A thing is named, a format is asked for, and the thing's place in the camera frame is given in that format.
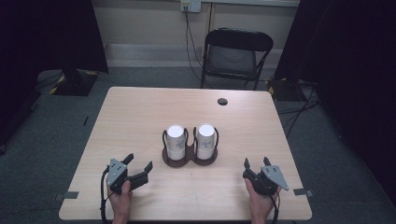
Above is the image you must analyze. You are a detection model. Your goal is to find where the bundle of black floor cables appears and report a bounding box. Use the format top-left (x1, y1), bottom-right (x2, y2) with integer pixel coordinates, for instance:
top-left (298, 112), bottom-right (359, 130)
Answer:
top-left (276, 78), bottom-right (321, 140)

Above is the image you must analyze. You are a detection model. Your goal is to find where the grey tape piece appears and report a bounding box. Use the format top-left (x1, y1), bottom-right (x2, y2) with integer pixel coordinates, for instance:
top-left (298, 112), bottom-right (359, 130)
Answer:
top-left (292, 188), bottom-right (314, 198)
top-left (53, 190), bottom-right (80, 202)

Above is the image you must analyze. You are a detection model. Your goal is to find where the black stand base yellow tape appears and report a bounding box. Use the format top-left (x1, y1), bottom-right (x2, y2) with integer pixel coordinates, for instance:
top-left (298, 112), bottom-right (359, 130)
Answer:
top-left (49, 67), bottom-right (100, 97)
top-left (267, 77), bottom-right (307, 103)

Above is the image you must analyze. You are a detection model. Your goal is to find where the person's left hand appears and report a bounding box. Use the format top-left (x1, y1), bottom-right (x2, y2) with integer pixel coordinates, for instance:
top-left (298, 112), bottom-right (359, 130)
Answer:
top-left (106, 179), bottom-right (134, 217)

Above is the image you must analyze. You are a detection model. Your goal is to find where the black curtain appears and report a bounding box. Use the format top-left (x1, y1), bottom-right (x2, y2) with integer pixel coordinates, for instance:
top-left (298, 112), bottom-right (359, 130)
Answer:
top-left (0, 0), bottom-right (109, 147)
top-left (274, 0), bottom-right (396, 198)

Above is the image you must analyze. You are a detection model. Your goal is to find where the stack of white paper cups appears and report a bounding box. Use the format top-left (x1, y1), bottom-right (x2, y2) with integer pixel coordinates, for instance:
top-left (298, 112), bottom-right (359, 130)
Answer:
top-left (196, 123), bottom-right (217, 161)
top-left (165, 124), bottom-right (187, 161)

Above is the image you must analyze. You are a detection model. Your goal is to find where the dark brown double cup holder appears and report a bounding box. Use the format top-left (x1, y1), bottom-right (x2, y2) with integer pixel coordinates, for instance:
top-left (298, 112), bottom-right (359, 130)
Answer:
top-left (161, 126), bottom-right (220, 169)

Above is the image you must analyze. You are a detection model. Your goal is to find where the left hand-held gripper black cable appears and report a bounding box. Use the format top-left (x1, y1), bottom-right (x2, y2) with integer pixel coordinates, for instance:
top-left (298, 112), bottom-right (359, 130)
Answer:
top-left (99, 166), bottom-right (115, 224)

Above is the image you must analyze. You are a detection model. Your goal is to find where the white wall socket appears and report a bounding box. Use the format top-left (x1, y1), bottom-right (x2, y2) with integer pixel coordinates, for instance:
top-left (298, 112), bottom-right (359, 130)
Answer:
top-left (180, 0), bottom-right (203, 14)

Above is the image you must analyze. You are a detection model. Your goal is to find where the hand-held gripper black cable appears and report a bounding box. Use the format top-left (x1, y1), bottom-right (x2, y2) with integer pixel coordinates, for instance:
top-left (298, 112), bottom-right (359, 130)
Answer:
top-left (269, 192), bottom-right (281, 224)
top-left (99, 166), bottom-right (115, 224)

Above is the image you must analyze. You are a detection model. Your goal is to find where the black cable from wall socket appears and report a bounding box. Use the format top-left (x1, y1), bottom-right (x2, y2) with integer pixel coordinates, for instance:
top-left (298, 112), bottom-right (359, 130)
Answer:
top-left (184, 6), bottom-right (217, 90)

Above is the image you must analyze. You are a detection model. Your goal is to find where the black folding chair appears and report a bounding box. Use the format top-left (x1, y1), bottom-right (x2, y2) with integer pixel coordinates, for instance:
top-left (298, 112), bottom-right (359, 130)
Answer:
top-left (200, 27), bottom-right (275, 91)

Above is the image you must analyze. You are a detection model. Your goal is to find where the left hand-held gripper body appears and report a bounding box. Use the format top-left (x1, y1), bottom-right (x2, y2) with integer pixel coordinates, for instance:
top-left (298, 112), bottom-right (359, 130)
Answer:
top-left (106, 158), bottom-right (150, 196)

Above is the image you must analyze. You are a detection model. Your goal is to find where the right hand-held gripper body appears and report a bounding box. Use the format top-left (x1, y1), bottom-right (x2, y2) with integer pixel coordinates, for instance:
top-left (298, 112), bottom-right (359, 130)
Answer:
top-left (242, 164), bottom-right (290, 197)

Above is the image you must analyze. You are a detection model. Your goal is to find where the thin wall cable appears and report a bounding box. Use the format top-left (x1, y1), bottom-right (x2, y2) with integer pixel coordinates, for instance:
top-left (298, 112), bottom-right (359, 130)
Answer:
top-left (207, 2), bottom-right (216, 33)

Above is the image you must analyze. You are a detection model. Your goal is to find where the right hand-held gripper black cable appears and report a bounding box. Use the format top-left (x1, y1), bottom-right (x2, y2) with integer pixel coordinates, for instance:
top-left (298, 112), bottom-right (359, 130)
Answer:
top-left (269, 192), bottom-right (281, 224)

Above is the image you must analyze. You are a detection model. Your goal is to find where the person's right hand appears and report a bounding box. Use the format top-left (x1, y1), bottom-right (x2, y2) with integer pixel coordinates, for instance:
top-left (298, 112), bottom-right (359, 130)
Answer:
top-left (244, 178), bottom-right (283, 218)

